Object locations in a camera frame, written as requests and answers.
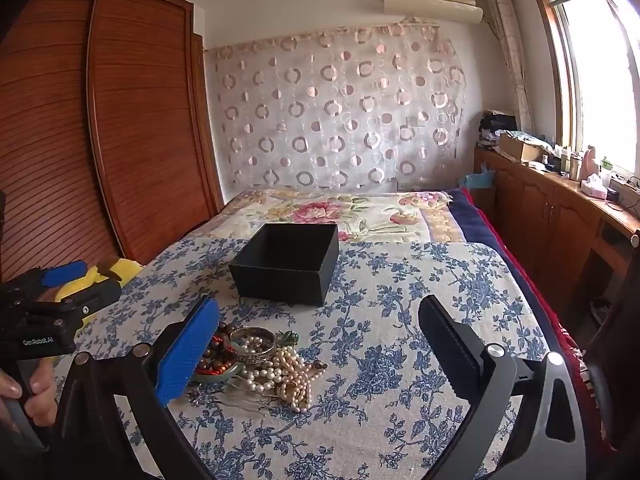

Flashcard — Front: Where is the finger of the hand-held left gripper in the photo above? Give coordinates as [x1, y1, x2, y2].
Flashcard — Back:
[30, 280, 124, 325]
[22, 260, 89, 293]

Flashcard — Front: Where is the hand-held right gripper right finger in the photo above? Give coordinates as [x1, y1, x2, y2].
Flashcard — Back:
[417, 295, 589, 480]

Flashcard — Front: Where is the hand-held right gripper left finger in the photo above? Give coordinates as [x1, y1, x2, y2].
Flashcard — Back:
[47, 294, 221, 480]

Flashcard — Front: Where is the brown bead bracelet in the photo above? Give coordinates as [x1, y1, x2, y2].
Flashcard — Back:
[196, 322, 242, 376]

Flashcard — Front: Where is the silver bangle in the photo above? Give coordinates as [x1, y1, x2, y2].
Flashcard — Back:
[229, 327, 279, 364]

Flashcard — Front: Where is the silver hairpin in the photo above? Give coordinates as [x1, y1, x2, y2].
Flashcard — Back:
[210, 385, 282, 417]

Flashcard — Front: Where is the pearl necklace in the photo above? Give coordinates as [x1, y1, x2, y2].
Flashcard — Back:
[240, 335, 314, 414]

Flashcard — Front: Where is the black cardboard box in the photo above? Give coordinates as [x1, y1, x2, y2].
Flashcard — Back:
[228, 222, 341, 307]

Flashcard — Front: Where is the person's left hand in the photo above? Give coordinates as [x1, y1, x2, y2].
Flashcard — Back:
[0, 359, 57, 423]

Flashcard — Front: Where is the yellow foam mat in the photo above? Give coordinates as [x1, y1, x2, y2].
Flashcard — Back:
[54, 257, 144, 307]

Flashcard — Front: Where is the blue floral cloth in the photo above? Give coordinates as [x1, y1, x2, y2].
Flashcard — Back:
[50, 237, 566, 480]

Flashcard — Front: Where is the wooden cabinet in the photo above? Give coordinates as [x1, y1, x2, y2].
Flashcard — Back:
[472, 145, 640, 322]

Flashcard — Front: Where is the blue plastic bag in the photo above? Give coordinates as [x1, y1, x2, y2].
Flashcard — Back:
[464, 162, 497, 189]

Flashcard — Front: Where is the wooden wardrobe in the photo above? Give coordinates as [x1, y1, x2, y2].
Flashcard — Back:
[0, 0, 226, 283]

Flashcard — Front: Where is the floral blanket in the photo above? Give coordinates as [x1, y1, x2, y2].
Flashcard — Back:
[207, 187, 601, 441]

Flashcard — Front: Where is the brown cardboard box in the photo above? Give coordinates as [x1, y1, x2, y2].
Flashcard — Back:
[498, 131, 546, 162]

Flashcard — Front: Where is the tissue box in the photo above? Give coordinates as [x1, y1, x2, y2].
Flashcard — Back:
[579, 174, 609, 199]

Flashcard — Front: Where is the black bag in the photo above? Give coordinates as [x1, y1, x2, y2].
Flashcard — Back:
[478, 112, 517, 149]

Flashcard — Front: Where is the pink bottle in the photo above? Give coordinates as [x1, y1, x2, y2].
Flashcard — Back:
[582, 145, 601, 181]

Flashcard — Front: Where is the circle patterned sheer curtain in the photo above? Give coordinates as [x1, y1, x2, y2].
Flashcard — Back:
[207, 22, 467, 194]

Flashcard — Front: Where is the window curtain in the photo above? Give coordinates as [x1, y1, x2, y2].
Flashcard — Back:
[482, 0, 536, 134]

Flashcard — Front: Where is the window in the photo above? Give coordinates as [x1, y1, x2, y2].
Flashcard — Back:
[527, 0, 640, 182]

